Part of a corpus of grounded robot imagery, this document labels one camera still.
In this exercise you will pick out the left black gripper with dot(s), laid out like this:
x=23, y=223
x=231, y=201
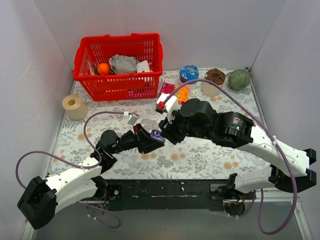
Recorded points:
x=139, y=139

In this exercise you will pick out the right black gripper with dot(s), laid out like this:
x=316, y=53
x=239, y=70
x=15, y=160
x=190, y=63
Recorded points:
x=172, y=129

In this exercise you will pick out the purple earbud case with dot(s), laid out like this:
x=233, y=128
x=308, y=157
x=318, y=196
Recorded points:
x=156, y=134

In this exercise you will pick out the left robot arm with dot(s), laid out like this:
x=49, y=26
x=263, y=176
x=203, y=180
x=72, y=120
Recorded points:
x=43, y=198

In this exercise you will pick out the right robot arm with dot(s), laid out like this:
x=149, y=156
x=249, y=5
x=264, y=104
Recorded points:
x=239, y=132

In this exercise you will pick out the pink orange candy box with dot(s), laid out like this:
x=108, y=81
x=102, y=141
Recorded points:
x=182, y=94

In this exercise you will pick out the blue wrapped paper roll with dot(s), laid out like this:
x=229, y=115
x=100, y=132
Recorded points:
x=188, y=73

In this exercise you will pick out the white box in basket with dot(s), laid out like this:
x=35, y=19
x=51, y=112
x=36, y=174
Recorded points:
x=143, y=67

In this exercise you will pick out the brown topped paper roll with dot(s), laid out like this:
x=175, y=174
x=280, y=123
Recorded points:
x=216, y=76

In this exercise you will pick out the beige paper roll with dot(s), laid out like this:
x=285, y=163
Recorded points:
x=75, y=107

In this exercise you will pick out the crumpled grey cloth bag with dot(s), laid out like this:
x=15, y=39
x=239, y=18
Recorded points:
x=122, y=64

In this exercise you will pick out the orange fruit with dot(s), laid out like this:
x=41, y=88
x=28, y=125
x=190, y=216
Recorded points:
x=103, y=69

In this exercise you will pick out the green melon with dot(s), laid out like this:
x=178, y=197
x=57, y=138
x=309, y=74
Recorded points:
x=239, y=79

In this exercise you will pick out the red plastic shopping basket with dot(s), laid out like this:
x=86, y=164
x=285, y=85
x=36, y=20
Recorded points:
x=99, y=49

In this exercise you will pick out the clear snack bag in basket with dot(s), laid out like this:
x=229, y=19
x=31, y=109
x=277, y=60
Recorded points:
x=93, y=68

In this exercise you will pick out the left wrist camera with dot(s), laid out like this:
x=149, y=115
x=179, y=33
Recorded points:
x=132, y=118

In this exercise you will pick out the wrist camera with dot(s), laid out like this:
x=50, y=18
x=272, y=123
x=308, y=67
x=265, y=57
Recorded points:
x=132, y=118
x=167, y=104

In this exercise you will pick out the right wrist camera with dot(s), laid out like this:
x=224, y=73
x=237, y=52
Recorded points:
x=167, y=104

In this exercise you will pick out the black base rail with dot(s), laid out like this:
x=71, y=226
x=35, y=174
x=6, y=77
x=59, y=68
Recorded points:
x=168, y=194

